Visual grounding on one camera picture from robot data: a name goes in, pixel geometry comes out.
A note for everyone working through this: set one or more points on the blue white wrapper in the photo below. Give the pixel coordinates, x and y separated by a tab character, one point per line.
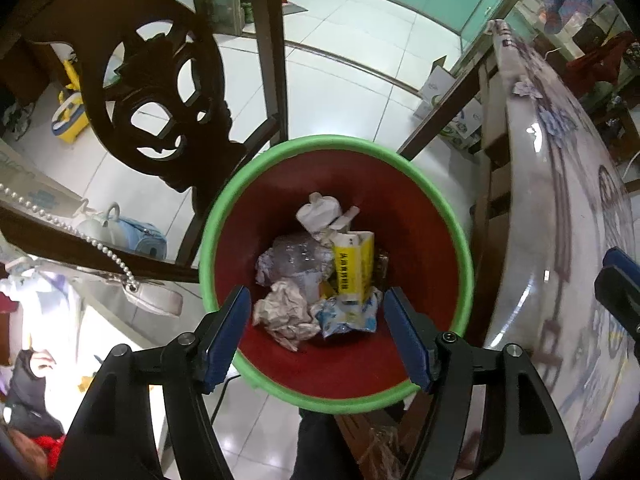
345	315

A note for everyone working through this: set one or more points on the carved dark wooden chair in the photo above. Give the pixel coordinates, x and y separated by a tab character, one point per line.
150	90

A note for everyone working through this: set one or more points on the grey newspaper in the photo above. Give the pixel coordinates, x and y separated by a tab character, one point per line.
285	312

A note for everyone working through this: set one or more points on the light blue bag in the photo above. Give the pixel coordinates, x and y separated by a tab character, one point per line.
142	240

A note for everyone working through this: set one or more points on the clear plastic wrap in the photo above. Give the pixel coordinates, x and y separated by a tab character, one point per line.
295	260

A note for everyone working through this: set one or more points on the green white cardboard box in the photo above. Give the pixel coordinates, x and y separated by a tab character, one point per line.
462	125

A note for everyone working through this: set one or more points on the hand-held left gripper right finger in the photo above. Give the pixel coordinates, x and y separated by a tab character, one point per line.
405	340

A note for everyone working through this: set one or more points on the wooden table frame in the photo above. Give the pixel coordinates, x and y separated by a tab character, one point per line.
450	105

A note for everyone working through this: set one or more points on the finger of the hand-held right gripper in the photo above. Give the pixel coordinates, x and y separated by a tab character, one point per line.
622	262

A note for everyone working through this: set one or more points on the yellow white plastic container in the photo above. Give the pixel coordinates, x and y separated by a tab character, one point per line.
70	115

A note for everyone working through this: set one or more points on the dark red cloth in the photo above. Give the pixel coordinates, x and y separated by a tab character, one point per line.
600	62

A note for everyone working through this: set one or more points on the yellow white carton box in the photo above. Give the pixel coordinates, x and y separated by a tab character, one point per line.
352	265

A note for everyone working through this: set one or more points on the white tissue paper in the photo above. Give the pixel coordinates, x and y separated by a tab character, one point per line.
320	212

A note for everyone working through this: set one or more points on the red bin with green rim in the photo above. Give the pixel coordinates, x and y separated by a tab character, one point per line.
425	210

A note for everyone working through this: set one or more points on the person's dark trouser leg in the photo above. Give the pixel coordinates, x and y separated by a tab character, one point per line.
320	450

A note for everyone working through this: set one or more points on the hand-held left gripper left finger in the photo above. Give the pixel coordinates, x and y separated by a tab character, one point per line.
227	340

